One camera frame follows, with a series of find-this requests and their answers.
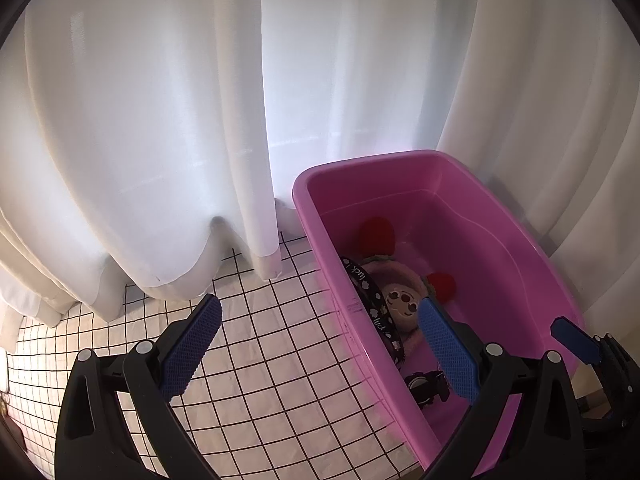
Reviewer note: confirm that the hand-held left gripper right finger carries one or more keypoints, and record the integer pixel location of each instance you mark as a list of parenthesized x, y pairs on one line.
[(447, 355)]

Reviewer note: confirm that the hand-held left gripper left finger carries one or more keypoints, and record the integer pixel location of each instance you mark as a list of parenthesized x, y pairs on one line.
[(192, 345)]

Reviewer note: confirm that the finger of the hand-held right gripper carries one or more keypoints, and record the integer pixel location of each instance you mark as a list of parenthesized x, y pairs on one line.
[(575, 337)]

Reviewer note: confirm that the black flower print choker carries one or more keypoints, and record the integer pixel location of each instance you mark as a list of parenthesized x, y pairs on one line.
[(372, 310)]

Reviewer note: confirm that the plush toy with red ears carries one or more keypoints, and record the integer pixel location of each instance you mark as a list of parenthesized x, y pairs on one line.
[(377, 232)]

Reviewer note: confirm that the pink plastic tub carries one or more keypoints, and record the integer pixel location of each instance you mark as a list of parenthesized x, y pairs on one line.
[(475, 210)]

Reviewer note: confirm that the white checked tablecloth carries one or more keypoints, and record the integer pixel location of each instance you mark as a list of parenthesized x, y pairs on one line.
[(275, 360)]

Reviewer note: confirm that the white curtain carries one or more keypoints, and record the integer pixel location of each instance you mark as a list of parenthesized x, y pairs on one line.
[(200, 110)]

